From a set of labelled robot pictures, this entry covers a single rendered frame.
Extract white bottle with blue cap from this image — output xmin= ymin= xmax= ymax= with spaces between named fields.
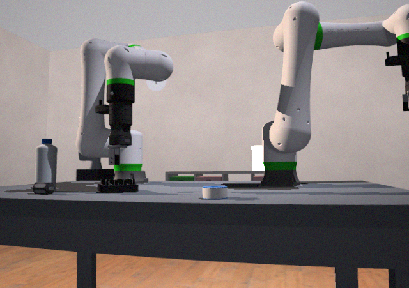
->
xmin=35 ymin=139 xmax=58 ymax=192

